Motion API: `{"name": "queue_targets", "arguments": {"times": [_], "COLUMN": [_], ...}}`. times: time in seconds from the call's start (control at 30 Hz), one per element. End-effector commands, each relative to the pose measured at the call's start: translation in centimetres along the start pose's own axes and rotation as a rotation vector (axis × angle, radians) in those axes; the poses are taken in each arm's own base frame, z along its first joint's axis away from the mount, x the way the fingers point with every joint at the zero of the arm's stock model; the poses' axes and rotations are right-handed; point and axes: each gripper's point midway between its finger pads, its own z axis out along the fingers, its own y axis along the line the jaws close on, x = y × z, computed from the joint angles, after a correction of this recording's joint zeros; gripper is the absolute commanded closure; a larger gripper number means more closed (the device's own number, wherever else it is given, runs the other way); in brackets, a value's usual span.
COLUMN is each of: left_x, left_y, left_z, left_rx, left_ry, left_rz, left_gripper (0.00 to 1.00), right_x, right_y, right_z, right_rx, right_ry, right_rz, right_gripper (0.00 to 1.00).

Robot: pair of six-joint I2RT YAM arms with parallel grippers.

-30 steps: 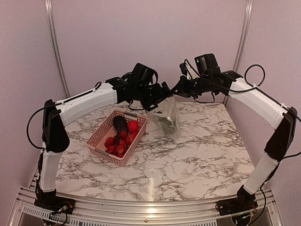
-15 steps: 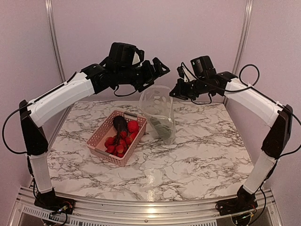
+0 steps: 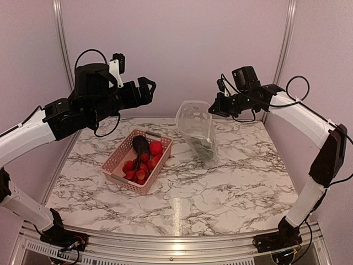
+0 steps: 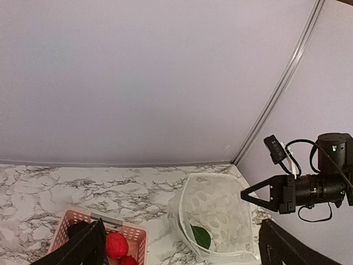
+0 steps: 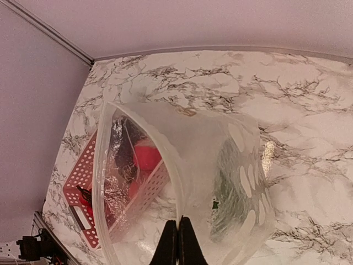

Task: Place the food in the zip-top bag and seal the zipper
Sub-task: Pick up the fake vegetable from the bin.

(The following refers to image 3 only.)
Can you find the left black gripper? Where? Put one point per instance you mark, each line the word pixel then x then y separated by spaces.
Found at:
pixel 146 96

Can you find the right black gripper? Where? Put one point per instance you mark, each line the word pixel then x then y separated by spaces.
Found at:
pixel 219 106

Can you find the clear zip top bag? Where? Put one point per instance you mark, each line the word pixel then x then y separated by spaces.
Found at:
pixel 193 118

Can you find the green toy pepper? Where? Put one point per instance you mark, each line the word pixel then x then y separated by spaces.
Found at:
pixel 205 152

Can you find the purple toy eggplant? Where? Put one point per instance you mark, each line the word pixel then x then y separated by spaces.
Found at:
pixel 140 145

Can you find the pink perforated plastic basket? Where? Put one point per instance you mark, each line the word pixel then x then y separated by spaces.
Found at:
pixel 112 168

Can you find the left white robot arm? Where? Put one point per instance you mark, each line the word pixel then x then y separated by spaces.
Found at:
pixel 99 92

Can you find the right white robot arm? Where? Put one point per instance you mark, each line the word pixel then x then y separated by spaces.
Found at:
pixel 328 138

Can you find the red toy ball fruit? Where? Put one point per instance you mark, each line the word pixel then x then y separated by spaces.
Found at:
pixel 156 148

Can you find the red cherry bunch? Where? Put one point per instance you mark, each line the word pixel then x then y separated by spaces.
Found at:
pixel 138 171

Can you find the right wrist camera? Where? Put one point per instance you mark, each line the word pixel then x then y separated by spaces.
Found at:
pixel 222 87

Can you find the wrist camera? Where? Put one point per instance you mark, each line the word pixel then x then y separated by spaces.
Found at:
pixel 222 87
pixel 116 69

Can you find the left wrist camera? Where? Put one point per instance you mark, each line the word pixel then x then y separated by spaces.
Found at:
pixel 116 69

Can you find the left aluminium corner post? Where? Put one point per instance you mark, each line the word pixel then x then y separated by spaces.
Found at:
pixel 58 15

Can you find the aluminium corner post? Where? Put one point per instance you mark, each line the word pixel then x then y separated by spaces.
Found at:
pixel 58 15
pixel 286 40

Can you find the right aluminium corner post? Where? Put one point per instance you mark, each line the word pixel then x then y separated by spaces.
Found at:
pixel 286 40

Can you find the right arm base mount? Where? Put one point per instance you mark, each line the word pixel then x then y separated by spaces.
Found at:
pixel 275 241

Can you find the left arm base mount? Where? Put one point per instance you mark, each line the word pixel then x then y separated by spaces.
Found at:
pixel 65 239

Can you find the aluminium front frame rail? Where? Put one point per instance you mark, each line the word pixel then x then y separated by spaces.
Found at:
pixel 114 248

